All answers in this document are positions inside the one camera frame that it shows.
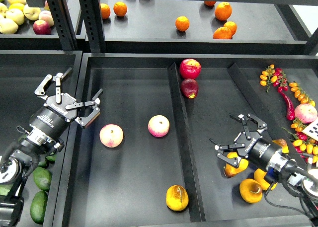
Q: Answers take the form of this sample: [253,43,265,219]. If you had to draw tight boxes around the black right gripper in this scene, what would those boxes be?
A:
[209,113,283,172]

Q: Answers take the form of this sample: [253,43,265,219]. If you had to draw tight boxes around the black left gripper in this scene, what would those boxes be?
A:
[29,68,103,139]

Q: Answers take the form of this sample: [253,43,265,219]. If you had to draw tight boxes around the dark green avocado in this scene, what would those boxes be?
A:
[0,184,13,196]

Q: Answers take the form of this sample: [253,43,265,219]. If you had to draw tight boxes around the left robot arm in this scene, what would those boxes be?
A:
[0,70,103,227]

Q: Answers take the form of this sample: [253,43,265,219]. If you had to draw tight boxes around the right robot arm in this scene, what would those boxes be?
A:
[210,114,318,227]

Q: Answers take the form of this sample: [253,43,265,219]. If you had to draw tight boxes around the yellow pear with stem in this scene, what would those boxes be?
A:
[253,168,270,191]

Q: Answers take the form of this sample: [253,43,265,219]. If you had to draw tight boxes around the green avocado lower left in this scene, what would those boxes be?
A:
[38,156,49,168]

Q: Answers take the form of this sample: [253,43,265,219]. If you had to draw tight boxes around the pale yellow pear front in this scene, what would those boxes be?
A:
[0,18,18,34]

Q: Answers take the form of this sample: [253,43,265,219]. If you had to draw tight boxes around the green avocado bottom left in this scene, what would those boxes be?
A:
[30,190,48,225]

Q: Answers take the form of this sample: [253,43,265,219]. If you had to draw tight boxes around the red chili pepper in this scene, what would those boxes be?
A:
[280,92,295,121]

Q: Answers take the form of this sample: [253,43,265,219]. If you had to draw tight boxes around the cherry tomato bunch lower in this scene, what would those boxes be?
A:
[283,118,318,166]

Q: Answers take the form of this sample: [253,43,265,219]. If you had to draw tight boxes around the cherry tomato bunch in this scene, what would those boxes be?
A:
[259,64,289,92]
[283,118,318,166]

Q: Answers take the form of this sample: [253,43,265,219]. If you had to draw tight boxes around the black left bin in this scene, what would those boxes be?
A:
[0,51,82,227]

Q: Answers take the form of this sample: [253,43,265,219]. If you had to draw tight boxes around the black bin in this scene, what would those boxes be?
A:
[0,51,82,227]
[66,54,318,227]

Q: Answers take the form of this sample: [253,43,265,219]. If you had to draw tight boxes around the pink apple left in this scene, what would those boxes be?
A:
[99,124,124,148]

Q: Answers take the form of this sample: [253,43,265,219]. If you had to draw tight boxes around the pink apple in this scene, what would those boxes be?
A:
[99,124,124,148]
[148,115,170,138]

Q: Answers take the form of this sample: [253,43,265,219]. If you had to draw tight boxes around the pink apple right bin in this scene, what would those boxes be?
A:
[295,103,318,124]

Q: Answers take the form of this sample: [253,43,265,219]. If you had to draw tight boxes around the white checker marker card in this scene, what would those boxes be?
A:
[302,119,318,141]

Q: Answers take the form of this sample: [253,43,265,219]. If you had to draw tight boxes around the cherry tomato bunch upper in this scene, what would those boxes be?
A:
[259,64,289,92]

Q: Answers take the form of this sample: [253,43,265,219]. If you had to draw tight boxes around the dark red apple lower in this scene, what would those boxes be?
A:
[180,78,199,99]

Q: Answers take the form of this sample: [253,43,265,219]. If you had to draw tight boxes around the red apple on shelf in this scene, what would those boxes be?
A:
[33,19,51,35]

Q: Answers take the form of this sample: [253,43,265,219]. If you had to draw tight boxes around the pink apple centre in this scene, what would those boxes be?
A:
[148,115,170,138]

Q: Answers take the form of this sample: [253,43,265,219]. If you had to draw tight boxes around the red apple upper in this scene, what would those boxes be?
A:
[179,59,201,79]

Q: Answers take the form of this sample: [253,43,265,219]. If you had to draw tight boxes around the pale yellow apple shelf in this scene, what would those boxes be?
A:
[23,4,41,21]

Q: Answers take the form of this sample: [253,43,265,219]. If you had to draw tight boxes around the black centre bin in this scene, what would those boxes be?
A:
[66,54,318,227]

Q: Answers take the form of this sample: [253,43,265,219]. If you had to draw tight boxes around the orange on shelf left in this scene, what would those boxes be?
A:
[113,1,128,17]

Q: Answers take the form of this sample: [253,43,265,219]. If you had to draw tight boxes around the front right orange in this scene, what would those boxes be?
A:
[213,27,232,39]

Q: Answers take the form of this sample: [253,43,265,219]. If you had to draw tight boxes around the small right orange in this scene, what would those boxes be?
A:
[223,21,237,36]

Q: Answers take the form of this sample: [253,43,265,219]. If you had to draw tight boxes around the large orange on shelf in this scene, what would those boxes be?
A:
[215,2,232,21]

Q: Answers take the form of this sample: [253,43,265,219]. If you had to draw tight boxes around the orange on shelf centre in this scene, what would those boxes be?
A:
[175,16,190,32]

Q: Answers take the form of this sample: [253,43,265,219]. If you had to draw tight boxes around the orange at shelf back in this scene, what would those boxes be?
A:
[204,0,216,7]

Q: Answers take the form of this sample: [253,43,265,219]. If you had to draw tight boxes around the orange cherry tomato string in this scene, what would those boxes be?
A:
[288,81,316,108]

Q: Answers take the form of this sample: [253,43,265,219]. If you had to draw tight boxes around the orange at shelf post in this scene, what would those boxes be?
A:
[100,3,111,19]

